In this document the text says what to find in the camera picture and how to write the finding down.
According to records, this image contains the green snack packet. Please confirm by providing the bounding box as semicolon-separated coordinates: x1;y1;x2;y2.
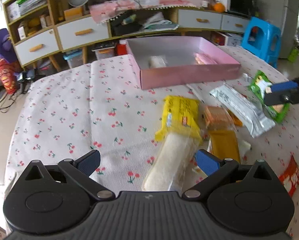
248;70;290;123

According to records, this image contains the gold brown snack packet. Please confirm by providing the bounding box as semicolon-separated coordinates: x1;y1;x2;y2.
209;130;241;163

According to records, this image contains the silver white snack packet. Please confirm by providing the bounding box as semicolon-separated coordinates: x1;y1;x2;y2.
210;83;275;138

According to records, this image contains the yellow snack packet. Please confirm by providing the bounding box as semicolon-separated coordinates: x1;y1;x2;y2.
154;95;202;144

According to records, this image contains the pink wafer snack pack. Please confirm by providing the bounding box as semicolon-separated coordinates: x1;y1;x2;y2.
194;53;217;65

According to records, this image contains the clear bag white bread snack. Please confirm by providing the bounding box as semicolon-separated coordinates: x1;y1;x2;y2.
148;55;168;69

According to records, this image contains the blue plastic stool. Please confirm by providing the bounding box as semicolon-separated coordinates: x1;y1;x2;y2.
241;17;281;68

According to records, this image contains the orange cracker pack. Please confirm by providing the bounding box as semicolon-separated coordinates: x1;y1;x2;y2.
203;106;235;131

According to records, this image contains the cherry print floral cloth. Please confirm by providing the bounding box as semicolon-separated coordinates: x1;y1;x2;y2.
5;56;299;239

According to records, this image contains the red small snack packet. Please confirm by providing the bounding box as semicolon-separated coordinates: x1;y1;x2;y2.
279;155;299;197

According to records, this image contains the white microwave oven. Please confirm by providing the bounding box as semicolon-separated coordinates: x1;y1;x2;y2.
216;0;255;16

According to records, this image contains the pink cardboard box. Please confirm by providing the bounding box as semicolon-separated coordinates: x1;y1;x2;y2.
126;36;241;90

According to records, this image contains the clear plastic storage bin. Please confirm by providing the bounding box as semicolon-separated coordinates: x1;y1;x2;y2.
92;47;115;60

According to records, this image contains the red snack bag on floor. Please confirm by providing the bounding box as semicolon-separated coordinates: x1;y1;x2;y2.
0;59;21;94

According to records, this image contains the red storage box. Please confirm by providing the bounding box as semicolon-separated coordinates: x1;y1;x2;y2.
115;42;128;56

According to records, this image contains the wooden tv cabinet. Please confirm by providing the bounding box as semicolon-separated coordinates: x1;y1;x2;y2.
56;7;250;59

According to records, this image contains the purple plush toy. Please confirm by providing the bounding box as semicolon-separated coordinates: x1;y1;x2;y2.
0;28;18;63

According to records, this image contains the pink cloth on cabinet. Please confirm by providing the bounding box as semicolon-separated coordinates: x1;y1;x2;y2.
89;0;196;24

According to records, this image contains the tall wooden shelf cabinet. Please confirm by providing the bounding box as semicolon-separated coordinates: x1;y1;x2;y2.
3;0;62;72

